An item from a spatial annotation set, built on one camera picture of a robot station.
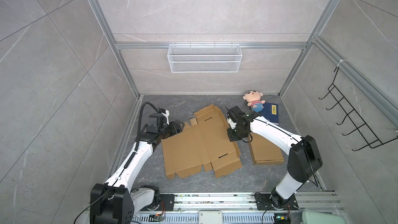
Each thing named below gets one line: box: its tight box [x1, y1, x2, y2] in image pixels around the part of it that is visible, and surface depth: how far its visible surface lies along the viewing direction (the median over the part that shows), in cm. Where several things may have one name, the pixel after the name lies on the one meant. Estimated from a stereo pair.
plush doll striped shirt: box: [242, 90, 266, 113], surface depth 112 cm
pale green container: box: [300, 210, 346, 224], surface depth 70 cm
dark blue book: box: [259, 102, 279, 124], surface depth 109 cm
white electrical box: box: [198, 210, 223, 224], surface depth 70 cm
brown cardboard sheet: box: [161, 103, 244, 180], surface depth 92 cm
